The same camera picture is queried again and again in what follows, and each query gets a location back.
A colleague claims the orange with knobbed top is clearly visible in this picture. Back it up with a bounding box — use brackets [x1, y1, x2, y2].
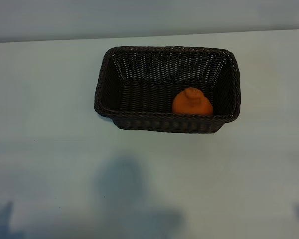
[171, 87, 214, 116]

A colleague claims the dark brown woven basket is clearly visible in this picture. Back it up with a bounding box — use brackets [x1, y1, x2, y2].
[94, 45, 242, 134]

